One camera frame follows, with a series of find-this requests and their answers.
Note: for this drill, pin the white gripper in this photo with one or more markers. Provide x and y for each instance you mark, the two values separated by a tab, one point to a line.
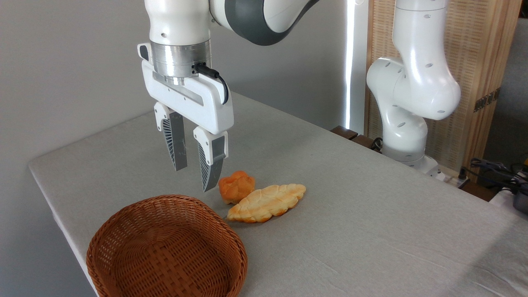
206	105

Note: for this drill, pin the small orange bread roll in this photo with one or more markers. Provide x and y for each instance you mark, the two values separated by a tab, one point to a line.
236	185

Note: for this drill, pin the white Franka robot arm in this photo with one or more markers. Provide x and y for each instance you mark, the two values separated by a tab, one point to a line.
412	82

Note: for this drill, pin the long pale braided bread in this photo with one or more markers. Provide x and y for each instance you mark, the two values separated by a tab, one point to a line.
266	202

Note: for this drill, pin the brown wicker basket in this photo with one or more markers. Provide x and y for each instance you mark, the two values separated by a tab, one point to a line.
165	251

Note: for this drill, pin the dark wooden block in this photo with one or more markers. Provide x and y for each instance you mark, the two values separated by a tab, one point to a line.
344	132
365	142

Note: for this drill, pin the grey tablecloth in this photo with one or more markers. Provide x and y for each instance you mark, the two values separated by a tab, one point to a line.
350	214

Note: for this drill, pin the white power strip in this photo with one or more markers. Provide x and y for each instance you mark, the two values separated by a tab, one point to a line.
453	179

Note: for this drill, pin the wooden slatted folding screen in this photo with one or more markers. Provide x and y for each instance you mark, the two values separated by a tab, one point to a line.
474	53

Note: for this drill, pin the black metal screen hinge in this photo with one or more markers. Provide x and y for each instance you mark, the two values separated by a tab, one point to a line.
486	100

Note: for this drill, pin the white vertical frame strip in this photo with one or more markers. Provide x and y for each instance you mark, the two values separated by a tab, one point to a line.
355	62

